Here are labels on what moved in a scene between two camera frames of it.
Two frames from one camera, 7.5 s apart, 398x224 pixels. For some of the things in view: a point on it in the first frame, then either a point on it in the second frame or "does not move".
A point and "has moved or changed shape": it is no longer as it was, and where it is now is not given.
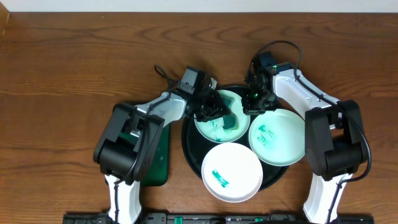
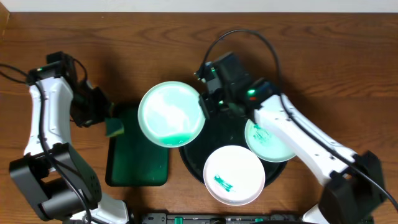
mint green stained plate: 277,137 does not move
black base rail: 217,218 does not move
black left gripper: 210,106 -> 101,109
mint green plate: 213,130 has moved or changed shape
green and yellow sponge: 229,121 has moved or changed shape
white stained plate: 232,172 does not move
